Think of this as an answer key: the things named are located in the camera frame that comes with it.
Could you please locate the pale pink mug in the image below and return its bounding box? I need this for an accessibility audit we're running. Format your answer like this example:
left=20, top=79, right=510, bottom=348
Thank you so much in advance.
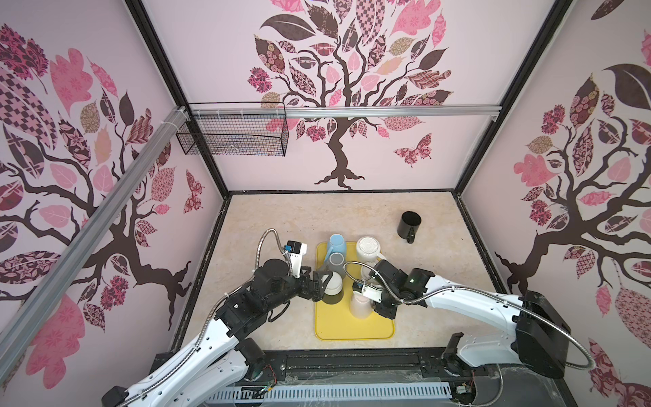
left=349, top=292, right=373, bottom=320

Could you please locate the black mug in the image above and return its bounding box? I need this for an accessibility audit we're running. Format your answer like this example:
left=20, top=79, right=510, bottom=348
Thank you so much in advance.
left=397, top=211, right=422, bottom=244

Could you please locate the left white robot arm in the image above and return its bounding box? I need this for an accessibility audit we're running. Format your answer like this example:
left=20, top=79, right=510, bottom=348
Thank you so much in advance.
left=102, top=259, right=332, bottom=406

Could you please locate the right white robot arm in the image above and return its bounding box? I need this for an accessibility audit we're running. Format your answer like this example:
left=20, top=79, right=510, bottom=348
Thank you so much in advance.
left=359, top=260, right=571, bottom=379

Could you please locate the dark green white-bottom mug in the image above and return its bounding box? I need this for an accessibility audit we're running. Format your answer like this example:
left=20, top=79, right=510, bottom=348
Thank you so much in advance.
left=321, top=271, right=343, bottom=305

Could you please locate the cream white mug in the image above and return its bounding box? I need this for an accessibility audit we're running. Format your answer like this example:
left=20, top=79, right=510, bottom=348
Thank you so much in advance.
left=359, top=261, right=377, bottom=283

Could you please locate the grey mug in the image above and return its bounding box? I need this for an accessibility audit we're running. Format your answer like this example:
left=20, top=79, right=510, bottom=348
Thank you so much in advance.
left=325, top=252, right=347, bottom=279

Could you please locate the white ribbed-bottom mug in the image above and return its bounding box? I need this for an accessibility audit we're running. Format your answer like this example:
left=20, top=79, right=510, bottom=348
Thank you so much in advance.
left=355, top=237, right=386, bottom=266

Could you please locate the light blue mug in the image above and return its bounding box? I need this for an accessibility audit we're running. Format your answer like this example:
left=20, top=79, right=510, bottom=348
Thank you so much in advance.
left=324, top=233, right=347, bottom=264

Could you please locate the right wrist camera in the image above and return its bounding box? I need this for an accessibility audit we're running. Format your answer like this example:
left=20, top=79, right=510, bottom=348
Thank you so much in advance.
left=353, top=282, right=384, bottom=303

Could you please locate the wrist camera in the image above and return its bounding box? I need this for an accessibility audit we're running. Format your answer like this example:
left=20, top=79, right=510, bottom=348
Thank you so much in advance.
left=353, top=282, right=384, bottom=303
left=285, top=240, right=308, bottom=278

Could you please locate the left metal cable conduit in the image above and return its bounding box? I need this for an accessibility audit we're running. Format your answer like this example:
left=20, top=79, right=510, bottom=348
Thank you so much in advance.
left=119, top=227, right=293, bottom=407

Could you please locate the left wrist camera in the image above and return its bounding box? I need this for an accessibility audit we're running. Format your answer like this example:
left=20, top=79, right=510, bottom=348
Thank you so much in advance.
left=285, top=240, right=308, bottom=278

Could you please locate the white slotted cable duct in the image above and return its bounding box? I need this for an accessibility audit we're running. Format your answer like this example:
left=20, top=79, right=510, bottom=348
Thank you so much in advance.
left=205, top=383, right=453, bottom=406

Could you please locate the black base frame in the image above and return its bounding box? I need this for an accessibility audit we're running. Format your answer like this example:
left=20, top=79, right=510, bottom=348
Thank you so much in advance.
left=136, top=345, right=578, bottom=407

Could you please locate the black wire basket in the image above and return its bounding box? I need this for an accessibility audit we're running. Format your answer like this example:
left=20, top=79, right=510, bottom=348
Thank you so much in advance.
left=176, top=102, right=289, bottom=157

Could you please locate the back aluminium rail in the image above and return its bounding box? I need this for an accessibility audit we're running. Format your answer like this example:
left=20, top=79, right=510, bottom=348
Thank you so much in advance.
left=190, top=103, right=502, bottom=119

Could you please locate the aluminium rail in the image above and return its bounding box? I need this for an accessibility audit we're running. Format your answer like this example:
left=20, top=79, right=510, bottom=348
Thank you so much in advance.
left=1, top=106, right=188, bottom=380
left=190, top=103, right=502, bottom=119

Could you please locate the left aluminium rail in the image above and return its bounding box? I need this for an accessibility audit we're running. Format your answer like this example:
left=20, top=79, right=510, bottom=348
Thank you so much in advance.
left=1, top=106, right=188, bottom=380

